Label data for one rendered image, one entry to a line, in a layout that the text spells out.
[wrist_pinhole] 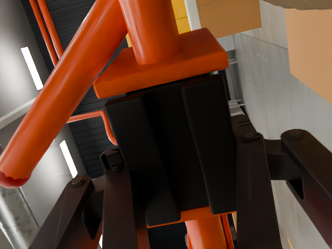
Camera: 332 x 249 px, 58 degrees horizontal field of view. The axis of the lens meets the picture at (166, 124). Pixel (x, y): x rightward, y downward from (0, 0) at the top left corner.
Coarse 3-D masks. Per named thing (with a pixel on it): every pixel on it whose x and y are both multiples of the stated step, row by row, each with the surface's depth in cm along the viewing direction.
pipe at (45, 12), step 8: (32, 0) 754; (40, 0) 722; (40, 16) 769; (48, 16) 736; (40, 24) 772; (48, 24) 740; (56, 32) 754; (48, 40) 788; (56, 40) 754; (48, 48) 793; (56, 48) 761; (96, 80) 784; (96, 112) 882; (104, 112) 880; (72, 120) 893; (104, 120) 865; (112, 136) 835
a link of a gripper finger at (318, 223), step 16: (288, 144) 12; (304, 144) 12; (320, 144) 12; (304, 160) 11; (320, 160) 11; (304, 176) 11; (320, 176) 10; (304, 192) 12; (320, 192) 10; (304, 208) 12; (320, 208) 10; (320, 224) 11
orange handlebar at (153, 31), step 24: (120, 0) 13; (144, 0) 12; (168, 0) 13; (144, 24) 13; (168, 24) 13; (144, 48) 13; (168, 48) 13; (216, 216) 18; (192, 240) 18; (216, 240) 18
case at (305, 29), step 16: (288, 16) 33; (304, 16) 28; (320, 16) 25; (288, 32) 34; (304, 32) 29; (320, 32) 26; (288, 48) 35; (304, 48) 30; (320, 48) 27; (304, 64) 31; (320, 64) 27; (304, 80) 32; (320, 80) 28
